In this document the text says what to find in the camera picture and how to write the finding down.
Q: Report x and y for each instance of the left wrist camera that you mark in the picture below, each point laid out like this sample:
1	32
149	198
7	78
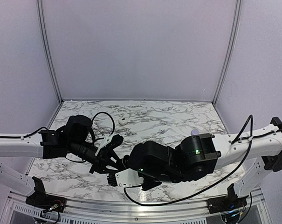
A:
110	142

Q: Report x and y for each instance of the left aluminium corner post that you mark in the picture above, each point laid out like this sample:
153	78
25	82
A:
47	51

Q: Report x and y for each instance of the beige earbud charging case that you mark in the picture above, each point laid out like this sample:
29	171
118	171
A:
122	121

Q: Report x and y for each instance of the black earbud charging case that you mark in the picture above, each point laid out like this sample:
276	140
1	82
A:
125	161

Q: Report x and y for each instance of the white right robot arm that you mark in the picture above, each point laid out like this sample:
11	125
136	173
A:
263	145

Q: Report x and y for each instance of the aluminium corner post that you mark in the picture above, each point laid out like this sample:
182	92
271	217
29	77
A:
47	51
231	44

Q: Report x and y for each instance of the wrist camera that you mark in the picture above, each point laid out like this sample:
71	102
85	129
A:
126	179
110	142

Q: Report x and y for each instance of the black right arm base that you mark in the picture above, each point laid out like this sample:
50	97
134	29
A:
226	203

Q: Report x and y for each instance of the lavender round charging case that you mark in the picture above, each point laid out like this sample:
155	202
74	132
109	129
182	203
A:
194	132

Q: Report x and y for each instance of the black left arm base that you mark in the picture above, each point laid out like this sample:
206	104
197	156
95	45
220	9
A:
41	199

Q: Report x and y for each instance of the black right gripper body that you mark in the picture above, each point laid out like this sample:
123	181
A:
174	178

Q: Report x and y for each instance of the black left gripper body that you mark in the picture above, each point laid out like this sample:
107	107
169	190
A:
75	147

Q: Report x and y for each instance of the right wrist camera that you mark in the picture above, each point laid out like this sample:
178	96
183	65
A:
126	179

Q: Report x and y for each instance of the right aluminium corner post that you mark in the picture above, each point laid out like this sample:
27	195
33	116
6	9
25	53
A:
231	44

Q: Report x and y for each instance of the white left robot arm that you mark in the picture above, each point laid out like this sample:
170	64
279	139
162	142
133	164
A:
25	145

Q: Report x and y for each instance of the aluminium front frame rail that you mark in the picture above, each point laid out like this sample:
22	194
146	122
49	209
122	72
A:
83	211

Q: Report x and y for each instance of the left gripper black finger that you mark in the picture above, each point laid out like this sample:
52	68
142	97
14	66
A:
106	170
118	162

